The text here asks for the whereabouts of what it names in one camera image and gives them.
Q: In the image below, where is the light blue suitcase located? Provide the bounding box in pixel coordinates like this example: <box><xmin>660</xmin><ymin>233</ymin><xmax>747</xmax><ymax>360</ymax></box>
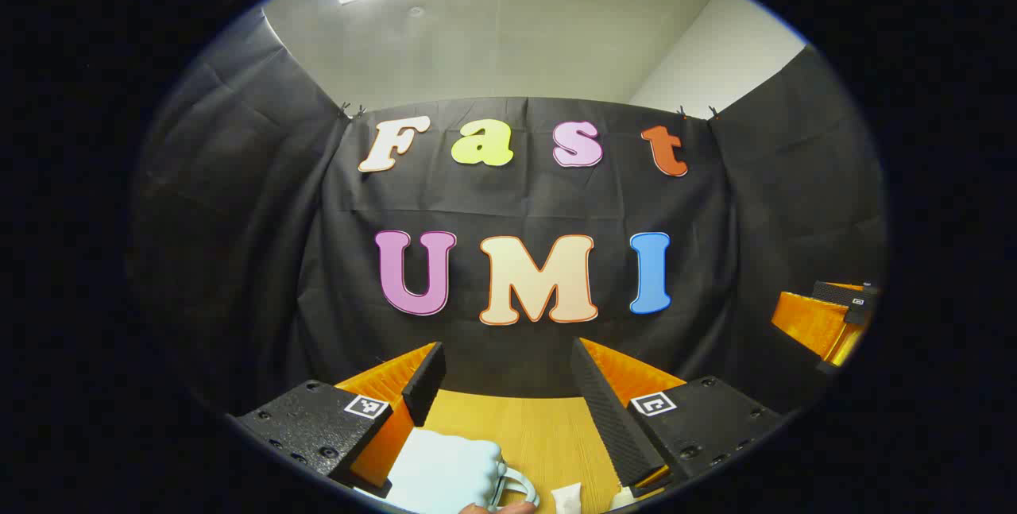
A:
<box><xmin>381</xmin><ymin>428</ymin><xmax>543</xmax><ymax>514</ymax></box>

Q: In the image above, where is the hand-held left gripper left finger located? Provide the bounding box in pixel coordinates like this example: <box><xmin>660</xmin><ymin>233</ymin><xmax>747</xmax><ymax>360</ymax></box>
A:
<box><xmin>226</xmin><ymin>342</ymin><xmax>447</xmax><ymax>499</ymax></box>

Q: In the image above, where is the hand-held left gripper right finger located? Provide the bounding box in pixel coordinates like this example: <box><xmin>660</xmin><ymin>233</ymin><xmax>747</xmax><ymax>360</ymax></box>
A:
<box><xmin>570</xmin><ymin>337</ymin><xmax>787</xmax><ymax>497</ymax></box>

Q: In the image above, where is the black backdrop cloth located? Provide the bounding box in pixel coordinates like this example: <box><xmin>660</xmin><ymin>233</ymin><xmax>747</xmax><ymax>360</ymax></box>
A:
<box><xmin>127</xmin><ymin>10</ymin><xmax>889</xmax><ymax>419</ymax></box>

